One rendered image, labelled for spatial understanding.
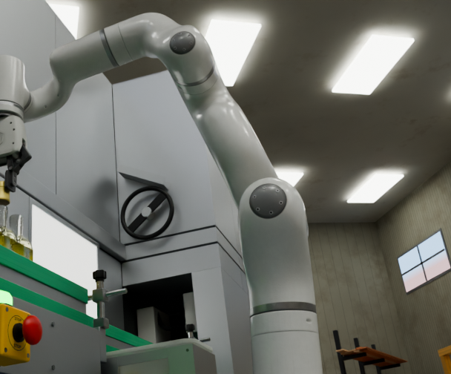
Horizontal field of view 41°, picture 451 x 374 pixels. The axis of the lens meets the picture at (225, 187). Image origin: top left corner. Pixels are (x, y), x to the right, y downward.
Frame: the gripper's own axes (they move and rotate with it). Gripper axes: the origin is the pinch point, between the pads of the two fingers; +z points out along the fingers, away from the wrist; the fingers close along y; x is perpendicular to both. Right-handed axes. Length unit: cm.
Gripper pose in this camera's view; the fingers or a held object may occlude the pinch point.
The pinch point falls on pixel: (1, 183)
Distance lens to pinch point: 138.5
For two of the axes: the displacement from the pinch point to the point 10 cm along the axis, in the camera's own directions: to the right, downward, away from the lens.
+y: 9.6, -2.1, -1.7
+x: 2.4, 3.9, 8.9
